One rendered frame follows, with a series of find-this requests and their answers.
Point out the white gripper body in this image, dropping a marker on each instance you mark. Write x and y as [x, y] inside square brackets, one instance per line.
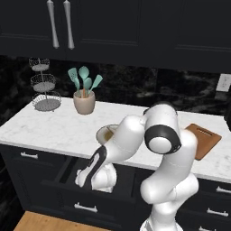
[104, 180]

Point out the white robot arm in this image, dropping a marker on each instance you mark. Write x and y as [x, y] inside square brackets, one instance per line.
[168, 183]

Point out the open black drawer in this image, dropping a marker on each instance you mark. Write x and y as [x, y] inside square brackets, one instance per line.
[69, 186]

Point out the black lower drawer front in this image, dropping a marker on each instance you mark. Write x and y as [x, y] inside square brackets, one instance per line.
[84, 212]

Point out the brown meat piece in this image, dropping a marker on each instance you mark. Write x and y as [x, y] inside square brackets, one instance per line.
[108, 136]

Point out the brown wooden cutting board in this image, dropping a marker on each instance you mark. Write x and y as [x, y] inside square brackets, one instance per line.
[207, 140]

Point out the beige utensil pot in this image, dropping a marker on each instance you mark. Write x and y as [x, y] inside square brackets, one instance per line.
[84, 104]

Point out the small teal spoon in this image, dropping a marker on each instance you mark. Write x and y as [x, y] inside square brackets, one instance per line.
[87, 83]

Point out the teal flat spatula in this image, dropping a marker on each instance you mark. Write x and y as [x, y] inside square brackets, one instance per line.
[97, 80]

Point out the teal slotted spatula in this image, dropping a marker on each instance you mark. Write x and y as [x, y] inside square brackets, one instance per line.
[74, 76]

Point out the black upper cupboard door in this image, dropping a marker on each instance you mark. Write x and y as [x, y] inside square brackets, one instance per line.
[105, 30]
[24, 27]
[186, 33]

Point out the white wall socket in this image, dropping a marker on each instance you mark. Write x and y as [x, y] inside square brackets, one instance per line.
[223, 82]

